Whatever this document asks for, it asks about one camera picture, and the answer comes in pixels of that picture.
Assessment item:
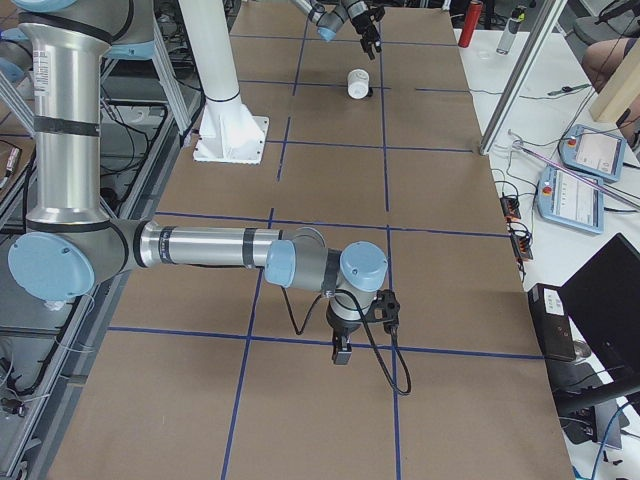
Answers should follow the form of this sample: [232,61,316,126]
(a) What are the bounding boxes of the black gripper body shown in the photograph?
[326,309,361,346]
[349,6,385,46]

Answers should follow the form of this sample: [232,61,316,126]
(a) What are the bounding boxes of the white smiley mug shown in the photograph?
[347,68,373,100]

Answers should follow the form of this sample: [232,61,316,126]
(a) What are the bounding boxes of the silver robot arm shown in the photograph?
[8,1,398,366]
[291,0,385,60]

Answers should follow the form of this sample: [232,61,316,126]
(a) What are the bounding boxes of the red bottle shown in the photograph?
[458,0,484,48]

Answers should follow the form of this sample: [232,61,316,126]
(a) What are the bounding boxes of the clear water bottle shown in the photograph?
[496,5,527,55]

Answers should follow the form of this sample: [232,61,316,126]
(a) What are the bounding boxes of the reacher grabber stick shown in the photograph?
[507,128,640,206]

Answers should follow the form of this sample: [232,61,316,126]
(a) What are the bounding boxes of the black computer box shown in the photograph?
[527,283,576,362]

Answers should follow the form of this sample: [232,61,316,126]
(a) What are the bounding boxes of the seated person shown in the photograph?
[581,37,637,92]

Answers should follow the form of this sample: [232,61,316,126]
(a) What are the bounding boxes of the near teach pendant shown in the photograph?
[537,166,604,234]

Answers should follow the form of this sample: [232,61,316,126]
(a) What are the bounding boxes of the teach pendant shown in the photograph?
[560,124,627,183]
[537,166,604,234]

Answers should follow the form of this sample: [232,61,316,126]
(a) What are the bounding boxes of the far teach pendant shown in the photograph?
[560,124,627,183]

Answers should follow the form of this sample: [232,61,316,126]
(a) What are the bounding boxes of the wooden beam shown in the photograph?
[589,40,639,130]

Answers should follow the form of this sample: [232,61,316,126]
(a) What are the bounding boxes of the black monitor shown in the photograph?
[555,233,639,415]

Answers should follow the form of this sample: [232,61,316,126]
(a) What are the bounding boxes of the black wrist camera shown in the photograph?
[365,289,401,335]

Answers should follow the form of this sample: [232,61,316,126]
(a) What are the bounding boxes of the black camera cable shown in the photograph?
[280,286,413,398]

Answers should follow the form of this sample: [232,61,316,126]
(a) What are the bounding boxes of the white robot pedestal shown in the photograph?
[179,0,269,165]

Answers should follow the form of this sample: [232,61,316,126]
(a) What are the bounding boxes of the aluminium frame post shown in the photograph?
[479,0,568,155]

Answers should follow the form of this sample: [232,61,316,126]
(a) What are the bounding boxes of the aluminium side frame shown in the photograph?
[1,31,200,479]

